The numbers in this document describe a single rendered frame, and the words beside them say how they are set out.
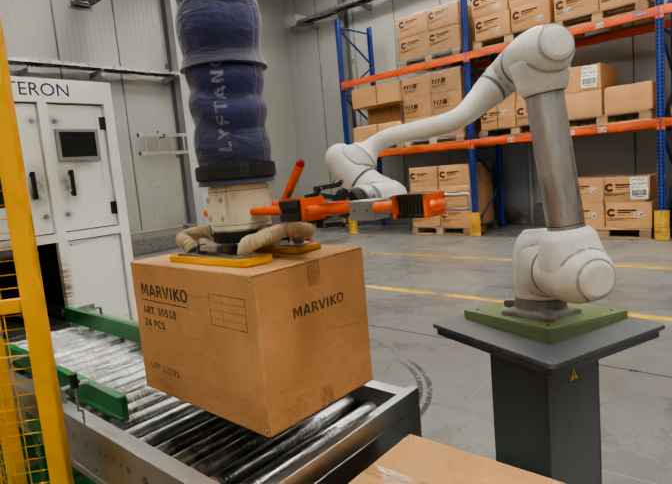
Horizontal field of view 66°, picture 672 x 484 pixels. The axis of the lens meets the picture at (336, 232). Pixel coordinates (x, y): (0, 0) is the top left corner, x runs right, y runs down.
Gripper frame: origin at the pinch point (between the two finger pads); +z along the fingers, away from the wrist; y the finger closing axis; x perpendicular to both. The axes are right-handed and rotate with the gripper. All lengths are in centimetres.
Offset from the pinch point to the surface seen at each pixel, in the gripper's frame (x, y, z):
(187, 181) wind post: 855, -18, -518
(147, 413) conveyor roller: 69, 66, 15
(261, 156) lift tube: 15.8, -14.6, -0.4
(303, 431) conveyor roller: 15, 66, -5
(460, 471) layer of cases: -33, 66, -11
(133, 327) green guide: 145, 57, -21
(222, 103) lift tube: 19.6, -29.0, 7.8
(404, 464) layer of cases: -20, 66, -7
